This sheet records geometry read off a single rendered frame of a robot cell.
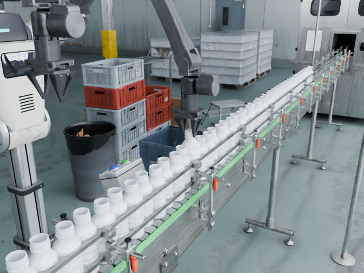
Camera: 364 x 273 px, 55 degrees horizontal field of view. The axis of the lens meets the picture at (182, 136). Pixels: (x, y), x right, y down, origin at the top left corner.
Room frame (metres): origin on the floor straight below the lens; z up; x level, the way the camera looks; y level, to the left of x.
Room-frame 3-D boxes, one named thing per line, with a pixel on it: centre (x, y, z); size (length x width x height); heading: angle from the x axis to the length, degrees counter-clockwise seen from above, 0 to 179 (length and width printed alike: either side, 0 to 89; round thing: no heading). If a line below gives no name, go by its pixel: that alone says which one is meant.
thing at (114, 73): (3.77, 0.72, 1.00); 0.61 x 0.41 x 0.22; 158
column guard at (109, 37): (11.27, 2.27, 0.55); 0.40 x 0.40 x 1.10; 60
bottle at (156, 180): (0.95, 0.08, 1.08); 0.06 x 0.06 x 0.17
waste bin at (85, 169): (2.92, 0.81, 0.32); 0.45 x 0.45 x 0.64
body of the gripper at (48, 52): (0.84, 0.32, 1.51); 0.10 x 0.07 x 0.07; 60
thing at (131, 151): (3.77, 0.72, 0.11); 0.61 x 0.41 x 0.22; 156
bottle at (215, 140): (1.31, -0.12, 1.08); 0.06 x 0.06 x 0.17
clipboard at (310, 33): (5.38, -1.96, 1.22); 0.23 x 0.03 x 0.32; 60
